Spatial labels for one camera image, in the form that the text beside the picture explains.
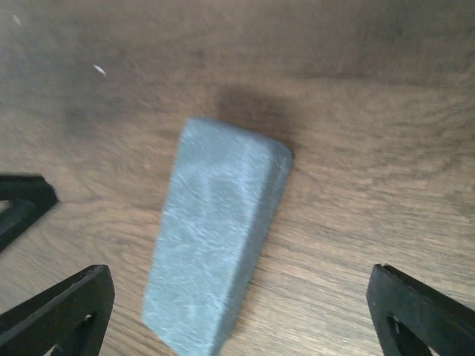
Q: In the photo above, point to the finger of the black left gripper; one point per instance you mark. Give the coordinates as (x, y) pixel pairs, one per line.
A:
(29, 198)

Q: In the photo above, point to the blue-grey glasses case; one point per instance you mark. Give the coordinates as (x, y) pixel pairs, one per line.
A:
(224, 190)

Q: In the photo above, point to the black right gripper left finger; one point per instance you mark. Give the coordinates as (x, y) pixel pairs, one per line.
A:
(69, 318)

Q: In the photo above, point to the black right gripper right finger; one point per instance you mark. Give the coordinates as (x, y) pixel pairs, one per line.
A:
(411, 318)

